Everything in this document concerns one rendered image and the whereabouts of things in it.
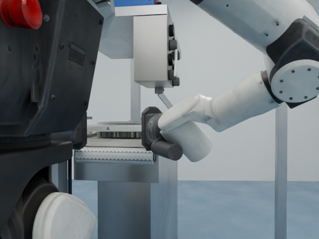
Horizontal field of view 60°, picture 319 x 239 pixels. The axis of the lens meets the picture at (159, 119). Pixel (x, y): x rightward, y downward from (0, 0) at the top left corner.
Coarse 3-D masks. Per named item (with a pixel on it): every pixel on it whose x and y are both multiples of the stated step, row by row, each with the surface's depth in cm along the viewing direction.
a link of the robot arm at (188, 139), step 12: (156, 120) 66; (156, 132) 64; (168, 132) 58; (180, 132) 57; (192, 132) 58; (156, 144) 62; (168, 144) 58; (180, 144) 59; (192, 144) 58; (204, 144) 59; (168, 156) 57; (180, 156) 57; (192, 156) 60; (204, 156) 60
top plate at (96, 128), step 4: (96, 124) 105; (88, 128) 93; (92, 128) 93; (96, 128) 93; (100, 128) 92; (104, 128) 92; (112, 128) 92; (116, 128) 92; (120, 128) 91; (124, 128) 91; (128, 128) 91; (132, 128) 91; (136, 128) 91; (140, 128) 90
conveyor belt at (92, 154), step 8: (80, 152) 89; (88, 152) 89; (96, 152) 88; (104, 152) 88; (112, 152) 88; (120, 152) 87; (128, 152) 87; (136, 152) 87; (144, 152) 86; (152, 152) 86; (80, 160) 89; (88, 160) 89; (96, 160) 88; (104, 160) 88; (112, 160) 88; (120, 160) 87; (128, 160) 87; (136, 160) 86; (144, 160) 86; (152, 160) 86
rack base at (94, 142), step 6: (96, 138) 95; (102, 138) 95; (108, 138) 95; (114, 138) 96; (120, 138) 96; (90, 144) 93; (96, 144) 93; (102, 144) 92; (108, 144) 92; (114, 144) 92; (120, 144) 92; (126, 144) 91; (132, 144) 91; (138, 144) 91
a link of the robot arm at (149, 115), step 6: (150, 108) 76; (156, 108) 77; (144, 114) 76; (150, 114) 73; (156, 114) 71; (144, 120) 76; (150, 120) 69; (144, 126) 76; (150, 126) 68; (144, 132) 76; (150, 132) 67; (144, 138) 76; (150, 138) 69; (144, 144) 76; (150, 144) 73; (150, 150) 79
